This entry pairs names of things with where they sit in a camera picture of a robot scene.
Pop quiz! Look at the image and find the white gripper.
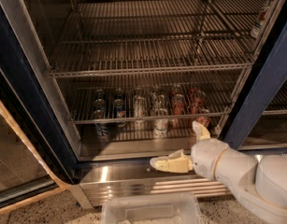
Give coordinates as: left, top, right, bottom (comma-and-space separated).
150, 121, 229, 180

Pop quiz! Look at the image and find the white green soda can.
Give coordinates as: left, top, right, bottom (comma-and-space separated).
153, 109, 168, 137

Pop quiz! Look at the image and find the red coke can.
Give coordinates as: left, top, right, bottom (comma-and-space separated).
171, 93, 184, 128

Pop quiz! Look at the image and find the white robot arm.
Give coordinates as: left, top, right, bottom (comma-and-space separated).
150, 121, 287, 224

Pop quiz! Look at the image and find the front orange soda can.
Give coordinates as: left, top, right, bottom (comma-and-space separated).
194, 108, 210, 128

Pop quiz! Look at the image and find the orange soda can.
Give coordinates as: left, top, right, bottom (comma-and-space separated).
189, 88, 207, 114
194, 108, 210, 128

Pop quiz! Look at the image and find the rear orange soda can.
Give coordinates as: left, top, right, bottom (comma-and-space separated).
189, 88, 207, 114

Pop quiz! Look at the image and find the rear white soda can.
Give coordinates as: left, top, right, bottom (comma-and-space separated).
151, 87, 166, 110

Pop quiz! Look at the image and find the steel fridge bottom grille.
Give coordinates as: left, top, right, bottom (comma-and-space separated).
78, 159, 231, 206

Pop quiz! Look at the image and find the silver can front middle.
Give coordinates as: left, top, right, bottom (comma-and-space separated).
134, 95, 147, 123

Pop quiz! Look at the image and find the front blue pepsi can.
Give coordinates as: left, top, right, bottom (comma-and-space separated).
93, 109, 109, 140

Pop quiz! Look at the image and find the bottle on upper right shelf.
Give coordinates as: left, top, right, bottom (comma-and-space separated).
250, 0, 274, 38

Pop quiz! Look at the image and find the open fridge glass door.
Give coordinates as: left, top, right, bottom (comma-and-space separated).
0, 59, 72, 217

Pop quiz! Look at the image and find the clear plastic bin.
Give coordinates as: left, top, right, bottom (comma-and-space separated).
101, 192, 203, 224

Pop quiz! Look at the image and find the middle wire shelf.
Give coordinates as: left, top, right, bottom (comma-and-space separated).
70, 78, 232, 125

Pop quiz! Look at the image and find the wire shelf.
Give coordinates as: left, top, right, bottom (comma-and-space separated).
70, 78, 232, 125
48, 0, 264, 77

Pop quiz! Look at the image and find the blue fridge center post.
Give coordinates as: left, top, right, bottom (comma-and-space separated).
223, 3, 287, 151

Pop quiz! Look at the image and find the upper wire shelf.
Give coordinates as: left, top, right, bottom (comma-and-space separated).
48, 0, 264, 77

